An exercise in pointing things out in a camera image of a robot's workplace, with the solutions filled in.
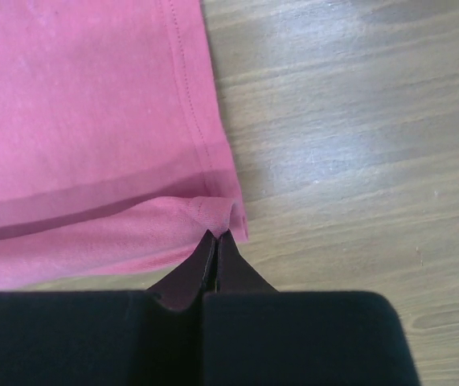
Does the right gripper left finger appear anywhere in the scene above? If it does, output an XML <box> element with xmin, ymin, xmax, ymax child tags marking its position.
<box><xmin>0</xmin><ymin>233</ymin><xmax>216</xmax><ymax>385</ymax></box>

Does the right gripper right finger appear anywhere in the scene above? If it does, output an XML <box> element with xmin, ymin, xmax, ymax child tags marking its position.
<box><xmin>203</xmin><ymin>233</ymin><xmax>420</xmax><ymax>385</ymax></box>

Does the red t shirt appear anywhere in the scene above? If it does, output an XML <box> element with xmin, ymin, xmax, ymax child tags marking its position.
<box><xmin>0</xmin><ymin>1</ymin><xmax>248</xmax><ymax>290</ymax></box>

